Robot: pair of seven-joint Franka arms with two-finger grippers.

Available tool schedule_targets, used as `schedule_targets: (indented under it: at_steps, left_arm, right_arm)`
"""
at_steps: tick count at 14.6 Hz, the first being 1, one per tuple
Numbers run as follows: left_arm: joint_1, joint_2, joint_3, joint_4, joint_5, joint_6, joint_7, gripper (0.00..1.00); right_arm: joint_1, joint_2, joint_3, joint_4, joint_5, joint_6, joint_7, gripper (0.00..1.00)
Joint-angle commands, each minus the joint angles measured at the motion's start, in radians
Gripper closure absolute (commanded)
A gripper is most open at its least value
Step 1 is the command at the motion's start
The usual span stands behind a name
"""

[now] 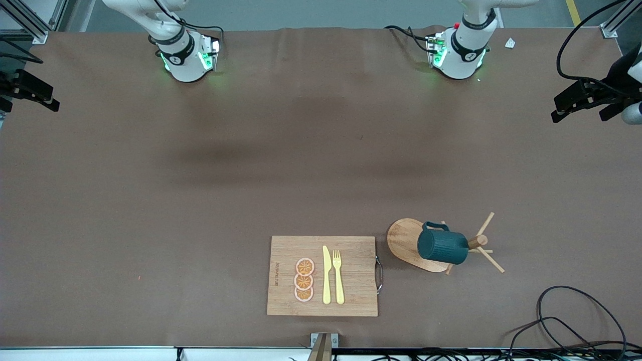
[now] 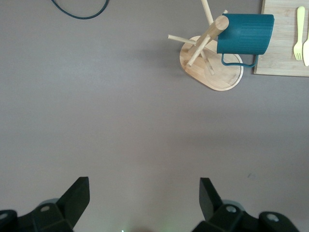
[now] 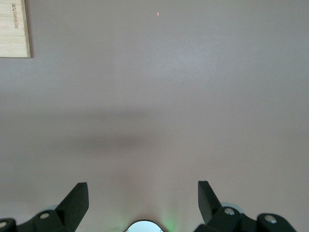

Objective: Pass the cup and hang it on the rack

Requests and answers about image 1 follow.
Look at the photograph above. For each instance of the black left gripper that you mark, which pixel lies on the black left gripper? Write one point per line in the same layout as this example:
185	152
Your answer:
613	85

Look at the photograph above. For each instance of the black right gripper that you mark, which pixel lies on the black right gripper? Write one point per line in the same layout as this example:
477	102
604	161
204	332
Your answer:
7	83

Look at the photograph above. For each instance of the dark green ribbed cup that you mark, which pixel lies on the dark green ribbed cup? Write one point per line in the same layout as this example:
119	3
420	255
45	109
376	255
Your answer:
441	248

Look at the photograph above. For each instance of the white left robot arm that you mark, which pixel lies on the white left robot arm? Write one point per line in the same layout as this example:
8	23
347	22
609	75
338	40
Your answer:
461	60

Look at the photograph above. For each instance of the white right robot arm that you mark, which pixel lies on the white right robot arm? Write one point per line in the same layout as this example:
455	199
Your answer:
185	65

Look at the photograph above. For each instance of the wooden mug rack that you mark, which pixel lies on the wooden mug rack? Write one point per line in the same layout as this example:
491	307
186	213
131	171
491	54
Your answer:
401	240

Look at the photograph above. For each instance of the small white paper scrap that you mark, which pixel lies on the small white paper scrap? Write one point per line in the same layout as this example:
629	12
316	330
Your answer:
510	43

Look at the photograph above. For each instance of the brown table cover mat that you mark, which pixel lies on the brown table cover mat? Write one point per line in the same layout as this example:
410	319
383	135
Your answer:
150	200

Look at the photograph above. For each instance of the yellow plastic fork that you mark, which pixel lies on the yellow plastic fork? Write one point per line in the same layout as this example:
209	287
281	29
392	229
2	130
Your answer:
339	286

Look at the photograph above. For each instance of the yellow plastic knife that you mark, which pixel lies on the yellow plastic knife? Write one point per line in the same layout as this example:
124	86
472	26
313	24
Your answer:
326	281

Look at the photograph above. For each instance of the toy orange slice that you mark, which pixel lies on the toy orange slice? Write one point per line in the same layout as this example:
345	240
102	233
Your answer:
303	281

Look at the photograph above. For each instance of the aluminium frame profile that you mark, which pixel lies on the aluminium frame profile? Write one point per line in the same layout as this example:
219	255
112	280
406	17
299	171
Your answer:
40	36
609	31

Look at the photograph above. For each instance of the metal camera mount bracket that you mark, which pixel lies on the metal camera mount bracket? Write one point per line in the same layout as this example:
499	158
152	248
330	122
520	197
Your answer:
323	346

